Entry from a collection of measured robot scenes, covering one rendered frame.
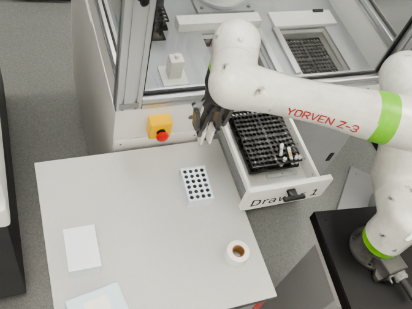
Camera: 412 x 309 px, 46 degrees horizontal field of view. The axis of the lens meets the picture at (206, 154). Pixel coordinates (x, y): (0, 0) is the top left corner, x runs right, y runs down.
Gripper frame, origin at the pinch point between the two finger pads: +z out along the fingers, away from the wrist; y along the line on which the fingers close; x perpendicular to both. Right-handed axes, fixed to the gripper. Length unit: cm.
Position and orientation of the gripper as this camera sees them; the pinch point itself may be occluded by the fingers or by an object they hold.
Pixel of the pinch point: (205, 133)
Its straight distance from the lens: 138.7
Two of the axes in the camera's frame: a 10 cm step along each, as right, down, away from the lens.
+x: 3.3, 8.1, -4.9
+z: -2.0, 5.7, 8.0
